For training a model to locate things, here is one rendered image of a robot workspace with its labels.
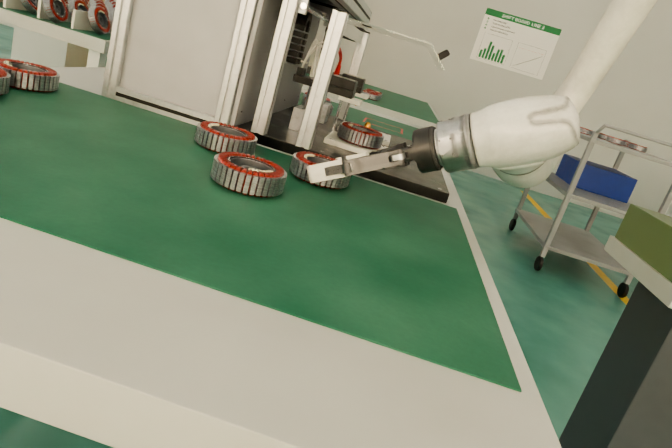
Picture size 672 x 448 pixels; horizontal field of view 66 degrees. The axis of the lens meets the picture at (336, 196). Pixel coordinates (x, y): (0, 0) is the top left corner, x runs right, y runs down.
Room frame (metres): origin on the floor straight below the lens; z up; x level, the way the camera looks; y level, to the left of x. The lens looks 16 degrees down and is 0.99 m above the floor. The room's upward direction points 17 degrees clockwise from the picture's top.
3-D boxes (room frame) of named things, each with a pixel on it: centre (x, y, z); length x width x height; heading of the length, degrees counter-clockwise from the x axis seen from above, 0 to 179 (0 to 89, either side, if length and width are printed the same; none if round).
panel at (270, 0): (1.38, 0.23, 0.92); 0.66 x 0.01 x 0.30; 177
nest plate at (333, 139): (1.25, -0.01, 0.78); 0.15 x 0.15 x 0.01; 87
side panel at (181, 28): (1.07, 0.40, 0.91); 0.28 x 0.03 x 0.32; 87
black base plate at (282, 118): (1.37, -0.01, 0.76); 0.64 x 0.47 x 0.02; 177
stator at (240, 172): (0.75, 0.14, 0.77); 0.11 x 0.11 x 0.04
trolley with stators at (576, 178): (3.60, -1.70, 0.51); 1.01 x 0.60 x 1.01; 177
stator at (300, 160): (0.91, 0.04, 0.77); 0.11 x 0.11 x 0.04
